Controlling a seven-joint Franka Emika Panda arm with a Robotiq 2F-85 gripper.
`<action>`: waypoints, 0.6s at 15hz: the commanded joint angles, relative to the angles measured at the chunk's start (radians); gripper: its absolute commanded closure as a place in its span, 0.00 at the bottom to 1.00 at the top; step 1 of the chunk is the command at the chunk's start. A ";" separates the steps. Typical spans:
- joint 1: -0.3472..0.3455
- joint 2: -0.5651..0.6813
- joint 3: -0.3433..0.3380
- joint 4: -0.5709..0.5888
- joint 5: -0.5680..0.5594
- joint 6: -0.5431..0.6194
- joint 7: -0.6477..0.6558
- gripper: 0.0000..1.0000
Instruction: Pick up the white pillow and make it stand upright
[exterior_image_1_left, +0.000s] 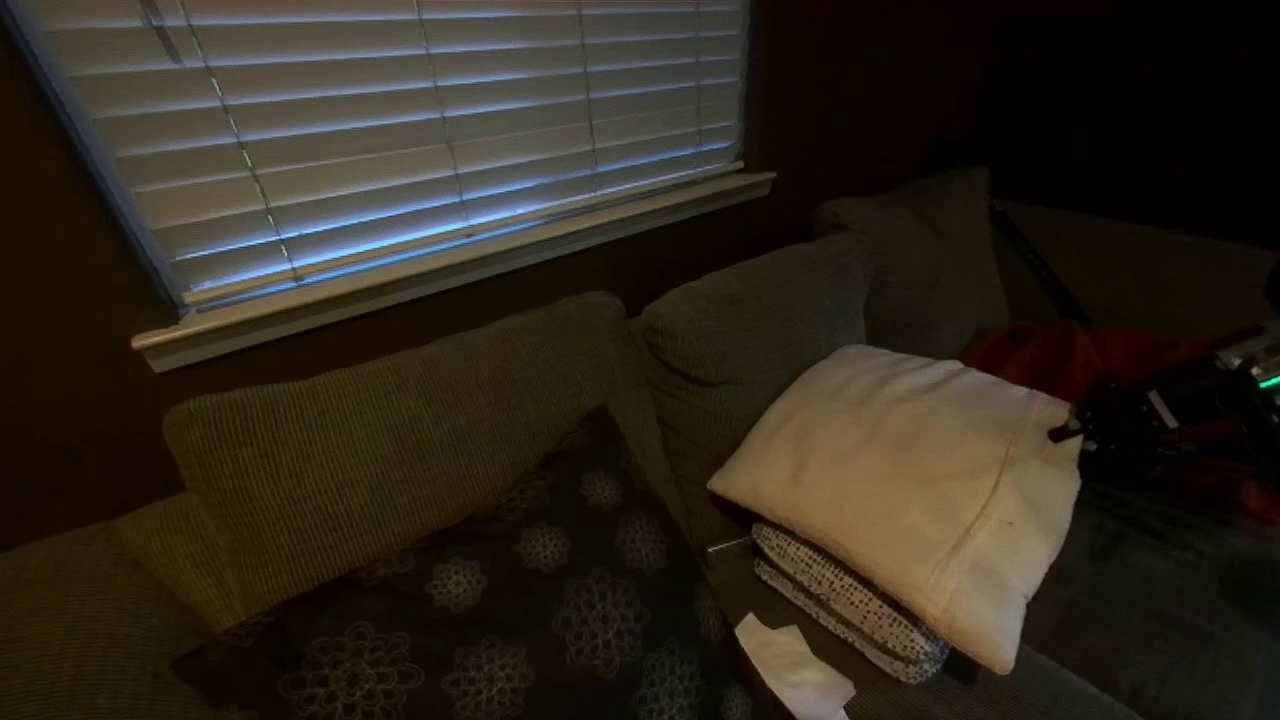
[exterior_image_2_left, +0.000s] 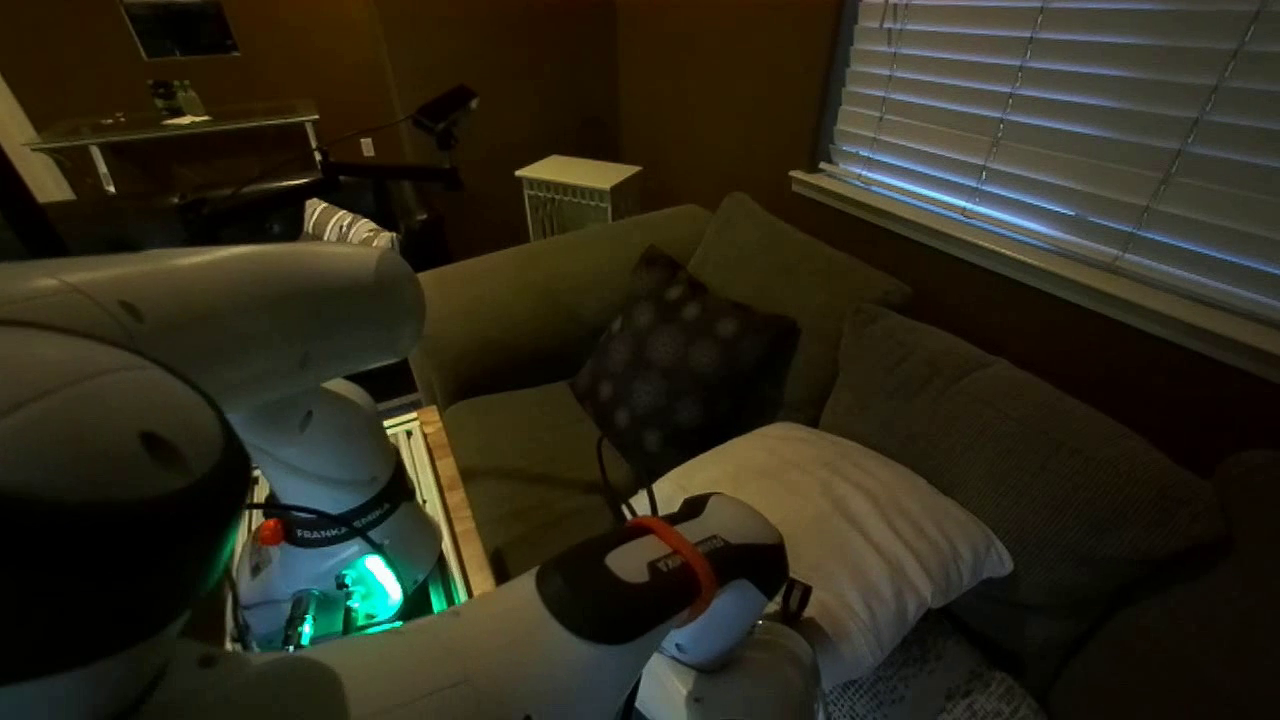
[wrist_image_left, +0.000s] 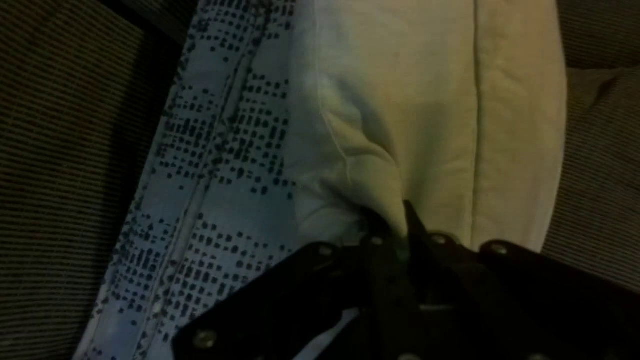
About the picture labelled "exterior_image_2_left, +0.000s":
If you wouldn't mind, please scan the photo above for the white embroidered pillow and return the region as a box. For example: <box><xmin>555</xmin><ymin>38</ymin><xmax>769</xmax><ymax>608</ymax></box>
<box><xmin>649</xmin><ymin>421</ymin><xmax>1022</xmax><ymax>697</ymax></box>

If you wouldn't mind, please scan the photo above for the black dotted throw pillow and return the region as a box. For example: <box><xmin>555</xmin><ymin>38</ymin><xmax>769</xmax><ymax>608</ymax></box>
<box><xmin>569</xmin><ymin>243</ymin><xmax>804</xmax><ymax>486</ymax></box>

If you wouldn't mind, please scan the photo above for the olive fabric sofa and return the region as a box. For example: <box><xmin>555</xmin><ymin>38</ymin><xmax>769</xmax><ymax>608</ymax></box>
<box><xmin>410</xmin><ymin>187</ymin><xmax>1280</xmax><ymax>720</ymax></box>

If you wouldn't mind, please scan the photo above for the wide olive sofa back cushion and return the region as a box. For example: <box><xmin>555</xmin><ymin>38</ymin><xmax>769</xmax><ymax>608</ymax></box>
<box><xmin>683</xmin><ymin>187</ymin><xmax>921</xmax><ymax>429</ymax></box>

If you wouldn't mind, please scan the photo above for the wooden edged robot cart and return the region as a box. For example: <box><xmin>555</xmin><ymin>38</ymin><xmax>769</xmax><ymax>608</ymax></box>
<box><xmin>382</xmin><ymin>399</ymin><xmax>500</xmax><ymax>608</ymax></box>

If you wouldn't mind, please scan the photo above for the striped white cloth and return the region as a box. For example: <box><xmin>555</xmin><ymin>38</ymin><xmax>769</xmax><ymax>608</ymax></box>
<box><xmin>296</xmin><ymin>191</ymin><xmax>405</xmax><ymax>257</ymax></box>

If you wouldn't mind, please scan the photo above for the white window sill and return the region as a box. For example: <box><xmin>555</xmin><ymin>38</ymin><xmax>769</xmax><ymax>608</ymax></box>
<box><xmin>784</xmin><ymin>162</ymin><xmax>1280</xmax><ymax>389</ymax></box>

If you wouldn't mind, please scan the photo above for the medium olive sofa back cushion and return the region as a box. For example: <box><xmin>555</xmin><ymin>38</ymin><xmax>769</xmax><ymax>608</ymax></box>
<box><xmin>816</xmin><ymin>302</ymin><xmax>1230</xmax><ymax>699</ymax></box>

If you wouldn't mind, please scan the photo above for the white speckled knit cushion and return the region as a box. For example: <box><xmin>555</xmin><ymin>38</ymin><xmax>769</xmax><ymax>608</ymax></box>
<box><xmin>816</xmin><ymin>608</ymin><xmax>1054</xmax><ymax>720</ymax></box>

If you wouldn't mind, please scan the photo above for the white window blind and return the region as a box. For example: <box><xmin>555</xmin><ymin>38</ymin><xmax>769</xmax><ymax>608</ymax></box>
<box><xmin>816</xmin><ymin>0</ymin><xmax>1280</xmax><ymax>333</ymax></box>

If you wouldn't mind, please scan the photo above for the small olive sofa back cushion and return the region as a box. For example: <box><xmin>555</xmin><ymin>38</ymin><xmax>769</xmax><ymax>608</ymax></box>
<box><xmin>1040</xmin><ymin>447</ymin><xmax>1280</xmax><ymax>720</ymax></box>

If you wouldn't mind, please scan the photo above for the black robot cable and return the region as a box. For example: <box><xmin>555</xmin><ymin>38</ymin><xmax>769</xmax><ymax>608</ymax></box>
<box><xmin>587</xmin><ymin>421</ymin><xmax>669</xmax><ymax>528</ymax></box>

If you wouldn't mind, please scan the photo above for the dark wall monitor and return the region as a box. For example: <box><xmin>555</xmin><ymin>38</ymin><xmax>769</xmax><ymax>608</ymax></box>
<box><xmin>115</xmin><ymin>0</ymin><xmax>245</xmax><ymax>62</ymax></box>

